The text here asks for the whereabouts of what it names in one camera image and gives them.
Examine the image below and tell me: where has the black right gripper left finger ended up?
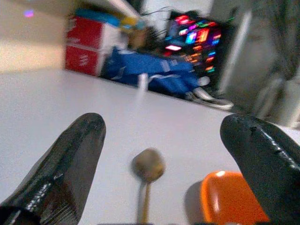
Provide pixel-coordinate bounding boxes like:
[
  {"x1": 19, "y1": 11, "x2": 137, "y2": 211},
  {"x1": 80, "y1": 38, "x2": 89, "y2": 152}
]
[{"x1": 0, "y1": 112, "x2": 107, "y2": 225}]

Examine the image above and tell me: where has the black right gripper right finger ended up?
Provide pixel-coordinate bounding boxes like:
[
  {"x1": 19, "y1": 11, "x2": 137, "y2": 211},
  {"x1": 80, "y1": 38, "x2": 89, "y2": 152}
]
[{"x1": 219, "y1": 113, "x2": 300, "y2": 225}]

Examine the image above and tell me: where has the orange square bowl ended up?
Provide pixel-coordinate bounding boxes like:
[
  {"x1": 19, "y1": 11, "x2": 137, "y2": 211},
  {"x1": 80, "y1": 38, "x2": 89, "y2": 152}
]
[{"x1": 201, "y1": 171, "x2": 270, "y2": 224}]

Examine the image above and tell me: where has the white black sneaker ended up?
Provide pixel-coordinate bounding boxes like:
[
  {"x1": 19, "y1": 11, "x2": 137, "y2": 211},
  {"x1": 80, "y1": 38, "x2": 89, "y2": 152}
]
[{"x1": 192, "y1": 77, "x2": 235, "y2": 111}]

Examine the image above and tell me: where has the red cardboard box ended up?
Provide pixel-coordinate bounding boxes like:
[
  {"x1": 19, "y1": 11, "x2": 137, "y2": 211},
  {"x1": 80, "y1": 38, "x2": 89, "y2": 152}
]
[
  {"x1": 66, "y1": 15, "x2": 104, "y2": 50},
  {"x1": 64, "y1": 45, "x2": 102, "y2": 77}
]

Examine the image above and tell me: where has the blue fabric bag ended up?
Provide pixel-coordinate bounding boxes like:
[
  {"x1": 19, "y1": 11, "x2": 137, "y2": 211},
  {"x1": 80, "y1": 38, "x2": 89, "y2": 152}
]
[{"x1": 100, "y1": 46, "x2": 205, "y2": 98}]

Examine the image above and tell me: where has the dark shelf with colourful items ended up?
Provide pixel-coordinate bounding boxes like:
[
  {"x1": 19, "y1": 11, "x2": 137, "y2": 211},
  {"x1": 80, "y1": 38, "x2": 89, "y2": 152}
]
[{"x1": 161, "y1": 11, "x2": 223, "y2": 80}]

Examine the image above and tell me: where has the brown cardboard box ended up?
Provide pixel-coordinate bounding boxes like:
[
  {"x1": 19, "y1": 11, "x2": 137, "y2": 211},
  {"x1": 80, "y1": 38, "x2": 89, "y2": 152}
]
[{"x1": 127, "y1": 27, "x2": 154, "y2": 49}]

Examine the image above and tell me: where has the light blue yellow bag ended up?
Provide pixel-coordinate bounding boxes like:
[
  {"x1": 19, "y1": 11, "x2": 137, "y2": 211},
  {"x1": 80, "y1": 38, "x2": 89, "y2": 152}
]
[{"x1": 75, "y1": 8, "x2": 147, "y2": 30}]

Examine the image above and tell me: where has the metal spoon with gold handle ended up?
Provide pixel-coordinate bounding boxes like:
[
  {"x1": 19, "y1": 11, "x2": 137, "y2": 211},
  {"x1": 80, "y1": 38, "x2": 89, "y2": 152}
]
[{"x1": 130, "y1": 147, "x2": 166, "y2": 224}]

